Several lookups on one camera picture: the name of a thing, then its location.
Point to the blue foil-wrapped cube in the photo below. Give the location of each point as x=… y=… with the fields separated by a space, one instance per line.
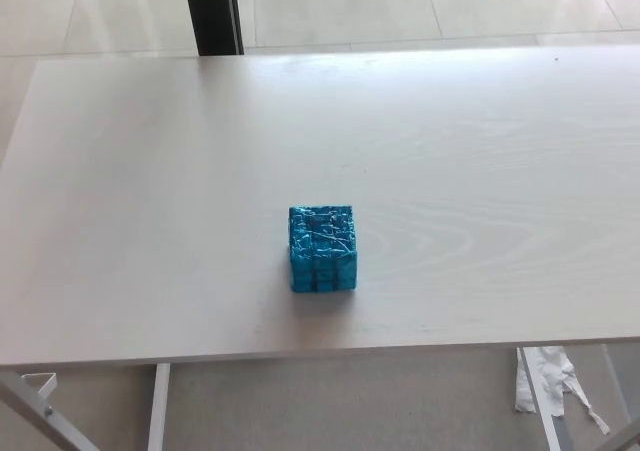
x=322 y=241

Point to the white upright table leg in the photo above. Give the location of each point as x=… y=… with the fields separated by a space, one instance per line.
x=159 y=406

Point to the white torn paper strip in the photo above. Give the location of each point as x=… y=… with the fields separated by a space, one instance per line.
x=550 y=366

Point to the white slanted table leg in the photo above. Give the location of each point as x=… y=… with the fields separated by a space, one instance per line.
x=550 y=436

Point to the black door frame post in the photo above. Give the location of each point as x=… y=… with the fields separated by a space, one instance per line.
x=207 y=11

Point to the grey diagonal brace with bracket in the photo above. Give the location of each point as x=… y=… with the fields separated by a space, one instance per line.
x=60 y=428

